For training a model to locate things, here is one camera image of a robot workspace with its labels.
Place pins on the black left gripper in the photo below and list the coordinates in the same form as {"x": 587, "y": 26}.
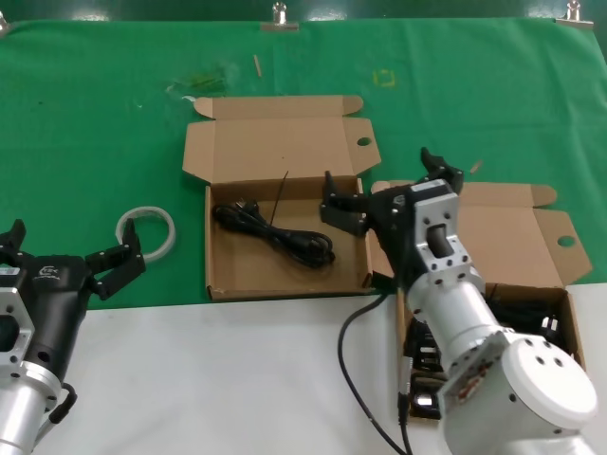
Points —
{"x": 52, "y": 294}

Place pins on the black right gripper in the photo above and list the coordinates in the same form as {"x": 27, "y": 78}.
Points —
{"x": 393, "y": 223}

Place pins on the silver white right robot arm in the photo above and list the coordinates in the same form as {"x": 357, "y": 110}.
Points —
{"x": 474, "y": 322}

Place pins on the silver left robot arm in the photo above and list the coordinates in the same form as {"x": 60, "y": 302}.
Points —
{"x": 21, "y": 407}

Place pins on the short wooden chip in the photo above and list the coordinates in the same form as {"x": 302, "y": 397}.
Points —
{"x": 476, "y": 166}

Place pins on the clear adhesive tape roll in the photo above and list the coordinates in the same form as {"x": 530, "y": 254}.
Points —
{"x": 167, "y": 223}

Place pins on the green table cloth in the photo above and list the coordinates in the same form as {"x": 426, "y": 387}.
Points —
{"x": 95, "y": 142}

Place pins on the long thin wooden stick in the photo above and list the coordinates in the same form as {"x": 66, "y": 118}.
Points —
{"x": 257, "y": 65}

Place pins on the silver binder clip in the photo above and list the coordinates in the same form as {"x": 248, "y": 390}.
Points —
{"x": 575, "y": 21}
{"x": 280, "y": 26}

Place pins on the clear plastic bag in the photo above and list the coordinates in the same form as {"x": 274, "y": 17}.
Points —
{"x": 204, "y": 80}

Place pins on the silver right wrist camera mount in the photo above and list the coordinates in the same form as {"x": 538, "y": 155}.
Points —
{"x": 436, "y": 213}

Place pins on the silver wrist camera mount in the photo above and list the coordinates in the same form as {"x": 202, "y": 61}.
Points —
{"x": 436, "y": 213}
{"x": 12, "y": 332}

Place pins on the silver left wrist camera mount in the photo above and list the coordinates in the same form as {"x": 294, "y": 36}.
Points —
{"x": 12, "y": 332}

